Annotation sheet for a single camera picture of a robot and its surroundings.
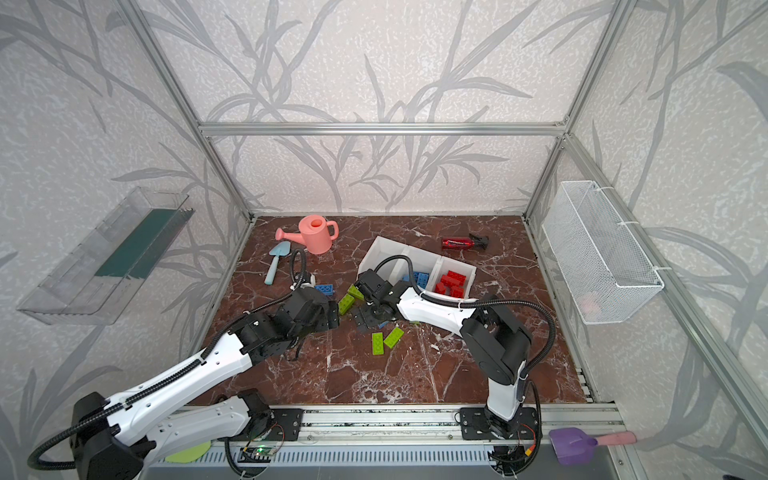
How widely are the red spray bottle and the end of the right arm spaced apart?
1.40 feet

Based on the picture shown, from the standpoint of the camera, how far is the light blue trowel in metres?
1.03

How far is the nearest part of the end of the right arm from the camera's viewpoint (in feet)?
2.10

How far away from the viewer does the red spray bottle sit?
1.10m

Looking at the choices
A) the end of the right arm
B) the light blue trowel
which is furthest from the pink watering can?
the end of the right arm

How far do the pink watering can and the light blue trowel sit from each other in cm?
7
